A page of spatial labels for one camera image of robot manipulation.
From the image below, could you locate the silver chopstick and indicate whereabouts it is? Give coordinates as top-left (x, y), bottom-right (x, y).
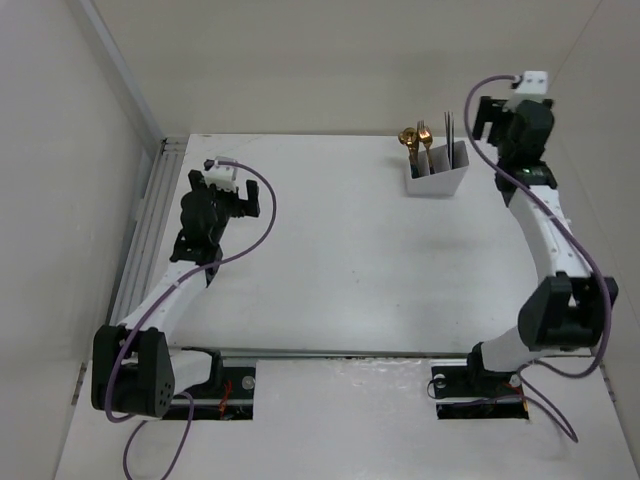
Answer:
top-left (444, 111), bottom-right (452, 162)

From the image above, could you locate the gold fork green handle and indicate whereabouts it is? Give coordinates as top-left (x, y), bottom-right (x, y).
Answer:
top-left (416, 120), bottom-right (434, 174)

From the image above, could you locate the gold spoon green handle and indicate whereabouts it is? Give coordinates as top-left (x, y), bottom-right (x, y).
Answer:
top-left (407, 132), bottom-right (421, 178)

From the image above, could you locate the black chopstick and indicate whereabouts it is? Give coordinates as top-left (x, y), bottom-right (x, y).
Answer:
top-left (445, 111), bottom-right (455, 169)

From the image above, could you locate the brown wooden spoon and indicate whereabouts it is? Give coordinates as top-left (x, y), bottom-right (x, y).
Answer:
top-left (397, 127), bottom-right (417, 147)

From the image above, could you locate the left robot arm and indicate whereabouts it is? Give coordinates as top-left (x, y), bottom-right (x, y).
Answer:
top-left (91, 158), bottom-right (260, 422)

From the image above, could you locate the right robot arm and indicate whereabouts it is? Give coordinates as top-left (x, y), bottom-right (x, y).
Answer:
top-left (463, 96), bottom-right (618, 394)

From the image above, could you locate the white three-slot utensil container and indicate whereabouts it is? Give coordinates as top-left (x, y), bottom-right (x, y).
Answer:
top-left (405, 140), bottom-right (470, 198)

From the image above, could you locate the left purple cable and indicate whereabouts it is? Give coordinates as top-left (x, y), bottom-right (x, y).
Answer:
top-left (103, 157), bottom-right (278, 477)

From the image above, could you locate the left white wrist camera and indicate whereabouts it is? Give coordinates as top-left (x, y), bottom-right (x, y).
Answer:
top-left (203, 156), bottom-right (238, 193)

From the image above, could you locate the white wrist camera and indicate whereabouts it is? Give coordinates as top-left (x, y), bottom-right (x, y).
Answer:
top-left (503, 70), bottom-right (549, 112)
top-left (203, 156), bottom-right (238, 193)

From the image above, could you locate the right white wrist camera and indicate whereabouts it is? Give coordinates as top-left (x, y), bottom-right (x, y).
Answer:
top-left (503, 70), bottom-right (549, 112)

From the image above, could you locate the aluminium rail frame left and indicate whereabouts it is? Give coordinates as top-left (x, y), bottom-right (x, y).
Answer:
top-left (104, 137), bottom-right (188, 326)

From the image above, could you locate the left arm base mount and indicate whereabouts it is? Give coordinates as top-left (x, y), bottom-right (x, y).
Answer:
top-left (188, 358), bottom-right (256, 421)

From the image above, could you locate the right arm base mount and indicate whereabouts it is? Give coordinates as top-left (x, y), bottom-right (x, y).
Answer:
top-left (427, 362), bottom-right (529, 420)

